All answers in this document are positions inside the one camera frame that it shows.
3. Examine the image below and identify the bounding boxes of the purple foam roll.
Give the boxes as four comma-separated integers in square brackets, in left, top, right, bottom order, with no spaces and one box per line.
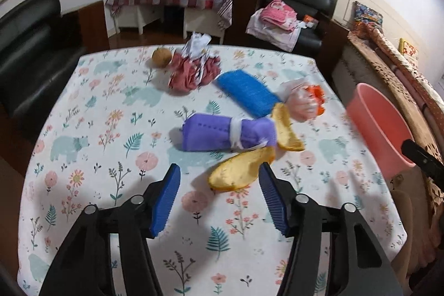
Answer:
[182,113,278,153]

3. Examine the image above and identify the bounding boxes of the brown leaf pattern blanket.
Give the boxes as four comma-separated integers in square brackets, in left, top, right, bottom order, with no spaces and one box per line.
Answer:
[348,31,444,241]

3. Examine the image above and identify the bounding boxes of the orange dotted quilt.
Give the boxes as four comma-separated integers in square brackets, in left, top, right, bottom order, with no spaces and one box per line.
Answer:
[368,26,444,130]

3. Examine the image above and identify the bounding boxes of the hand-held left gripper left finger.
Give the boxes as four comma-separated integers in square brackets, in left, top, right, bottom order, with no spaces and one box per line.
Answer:
[38,162,182,296]

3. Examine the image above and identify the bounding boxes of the black leather armchair wooden sides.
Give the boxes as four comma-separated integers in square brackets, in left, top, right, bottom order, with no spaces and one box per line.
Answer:
[0,0,115,144]

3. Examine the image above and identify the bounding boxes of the colourful cartoon pillow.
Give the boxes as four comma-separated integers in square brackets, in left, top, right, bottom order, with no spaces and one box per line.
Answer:
[352,1,384,38]

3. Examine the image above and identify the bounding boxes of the pink plastic bucket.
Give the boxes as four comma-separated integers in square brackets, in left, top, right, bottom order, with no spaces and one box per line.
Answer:
[346,83,417,177]

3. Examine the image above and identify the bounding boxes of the pink folded cloth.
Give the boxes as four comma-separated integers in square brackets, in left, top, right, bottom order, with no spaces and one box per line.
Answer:
[260,0,298,29]

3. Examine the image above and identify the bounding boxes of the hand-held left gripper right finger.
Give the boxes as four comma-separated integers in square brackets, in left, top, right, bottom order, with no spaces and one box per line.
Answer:
[258,162,405,296]

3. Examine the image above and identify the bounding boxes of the yellow flower pillow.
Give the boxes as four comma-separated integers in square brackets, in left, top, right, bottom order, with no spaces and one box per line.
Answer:
[398,37,420,57]

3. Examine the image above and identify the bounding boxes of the blue foam net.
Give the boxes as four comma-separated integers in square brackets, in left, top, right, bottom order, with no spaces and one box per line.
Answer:
[217,70,281,119]

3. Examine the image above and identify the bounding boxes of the white paper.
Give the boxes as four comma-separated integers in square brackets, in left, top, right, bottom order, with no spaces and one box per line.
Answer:
[182,32,212,57]

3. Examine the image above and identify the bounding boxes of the white side table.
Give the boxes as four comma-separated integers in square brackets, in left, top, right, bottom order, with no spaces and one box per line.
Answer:
[114,3,229,45]

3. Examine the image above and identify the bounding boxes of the clear bag with orange peel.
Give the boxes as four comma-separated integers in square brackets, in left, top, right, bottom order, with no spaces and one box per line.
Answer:
[280,79,326,121]

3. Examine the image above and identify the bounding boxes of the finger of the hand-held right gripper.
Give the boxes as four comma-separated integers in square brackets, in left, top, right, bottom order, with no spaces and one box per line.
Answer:
[402,139,444,186]

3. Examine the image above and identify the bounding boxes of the brown walnut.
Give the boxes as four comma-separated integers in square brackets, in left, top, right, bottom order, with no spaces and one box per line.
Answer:
[152,47,172,68]

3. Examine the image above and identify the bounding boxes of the white cloth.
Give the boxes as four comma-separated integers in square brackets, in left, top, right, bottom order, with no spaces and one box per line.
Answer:
[246,10,301,52]

